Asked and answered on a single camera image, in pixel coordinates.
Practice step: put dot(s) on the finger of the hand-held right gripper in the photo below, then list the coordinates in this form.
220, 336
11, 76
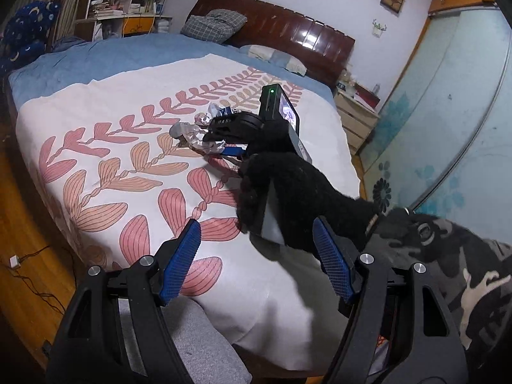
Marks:
230, 122
232, 151

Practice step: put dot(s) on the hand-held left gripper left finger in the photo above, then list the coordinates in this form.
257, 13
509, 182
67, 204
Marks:
180, 264

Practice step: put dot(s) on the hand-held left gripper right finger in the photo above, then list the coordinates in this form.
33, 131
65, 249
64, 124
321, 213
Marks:
334, 264

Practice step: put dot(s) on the blue snack packet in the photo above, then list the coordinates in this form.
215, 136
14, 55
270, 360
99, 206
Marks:
226, 111

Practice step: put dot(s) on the pile of plastic trash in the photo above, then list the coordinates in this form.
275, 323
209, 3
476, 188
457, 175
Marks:
198, 134

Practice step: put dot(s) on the grey scrap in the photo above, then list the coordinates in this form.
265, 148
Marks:
179, 129

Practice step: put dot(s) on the person's right forearm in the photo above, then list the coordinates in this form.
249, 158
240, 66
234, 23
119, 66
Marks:
460, 256

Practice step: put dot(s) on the person's right hand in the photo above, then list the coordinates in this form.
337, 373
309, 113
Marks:
296, 192

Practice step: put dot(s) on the white and blue pillow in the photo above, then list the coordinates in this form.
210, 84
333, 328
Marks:
276, 58

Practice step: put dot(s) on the dark wooden headboard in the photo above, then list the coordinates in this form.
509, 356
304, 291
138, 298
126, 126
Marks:
280, 28

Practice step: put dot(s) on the light wooden nightstand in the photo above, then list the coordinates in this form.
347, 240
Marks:
356, 122

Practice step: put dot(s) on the leaf-print white blanket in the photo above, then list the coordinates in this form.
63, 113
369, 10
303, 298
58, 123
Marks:
120, 208

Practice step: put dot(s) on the person's grey trouser leg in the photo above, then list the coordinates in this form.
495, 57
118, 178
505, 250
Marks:
208, 348

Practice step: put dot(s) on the red box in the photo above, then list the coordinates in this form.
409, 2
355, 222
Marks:
367, 96

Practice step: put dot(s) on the grey checked pillow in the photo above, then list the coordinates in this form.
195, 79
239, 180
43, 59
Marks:
214, 26

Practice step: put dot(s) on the folded white cloth stack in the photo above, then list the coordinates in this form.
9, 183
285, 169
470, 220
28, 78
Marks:
164, 24

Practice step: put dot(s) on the orange drawer cabinet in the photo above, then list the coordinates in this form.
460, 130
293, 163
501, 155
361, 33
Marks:
138, 26

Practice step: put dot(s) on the blue bed sheet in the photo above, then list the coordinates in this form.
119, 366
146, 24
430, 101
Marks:
100, 56

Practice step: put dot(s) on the floral sliding wardrobe door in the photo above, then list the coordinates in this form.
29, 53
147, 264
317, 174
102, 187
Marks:
440, 108

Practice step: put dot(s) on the white bookshelf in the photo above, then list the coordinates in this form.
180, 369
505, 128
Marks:
120, 0

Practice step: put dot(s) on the white charger plug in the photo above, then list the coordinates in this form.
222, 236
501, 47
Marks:
14, 262

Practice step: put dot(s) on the beige curtain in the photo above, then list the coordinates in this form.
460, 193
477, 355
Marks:
68, 12

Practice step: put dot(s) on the blue star-print cloth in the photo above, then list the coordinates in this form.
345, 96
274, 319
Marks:
28, 32

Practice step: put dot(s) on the white wall hook ornament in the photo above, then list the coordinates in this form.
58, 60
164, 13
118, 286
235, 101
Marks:
379, 28

